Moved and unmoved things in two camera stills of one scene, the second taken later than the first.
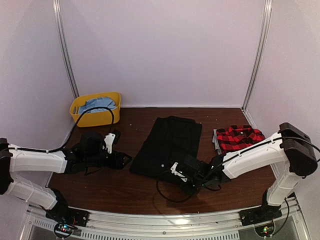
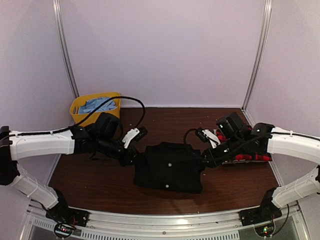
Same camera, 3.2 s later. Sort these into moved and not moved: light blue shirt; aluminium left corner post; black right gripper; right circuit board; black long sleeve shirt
Moved: black right gripper; black long sleeve shirt
Not moved: light blue shirt; right circuit board; aluminium left corner post
